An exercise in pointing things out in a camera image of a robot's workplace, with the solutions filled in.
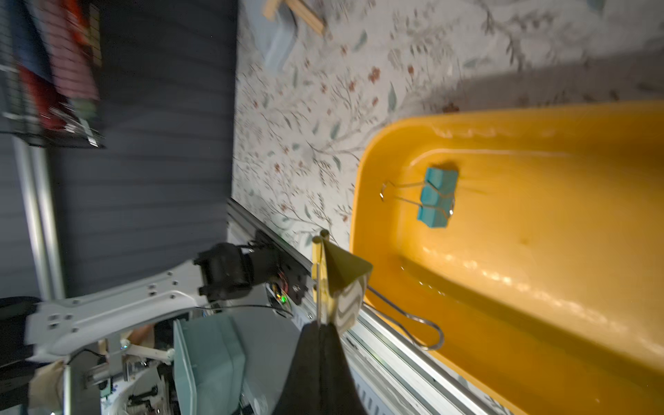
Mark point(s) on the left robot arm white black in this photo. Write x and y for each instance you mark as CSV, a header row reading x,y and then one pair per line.
x,y
46,331

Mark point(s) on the translucent small plastic box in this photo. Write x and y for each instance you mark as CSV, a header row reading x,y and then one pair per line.
x,y
274,39

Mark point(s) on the yellow plastic storage tray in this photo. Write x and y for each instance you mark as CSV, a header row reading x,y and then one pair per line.
x,y
548,280

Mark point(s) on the wooden easel stand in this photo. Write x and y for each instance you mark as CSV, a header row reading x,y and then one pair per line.
x,y
300,9

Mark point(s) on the black wire side basket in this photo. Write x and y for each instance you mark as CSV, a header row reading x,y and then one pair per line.
x,y
51,65

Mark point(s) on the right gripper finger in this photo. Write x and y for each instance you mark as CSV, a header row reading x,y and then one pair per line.
x,y
319,380

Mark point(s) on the teal binder clip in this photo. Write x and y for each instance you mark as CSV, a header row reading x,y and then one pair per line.
x,y
434,196

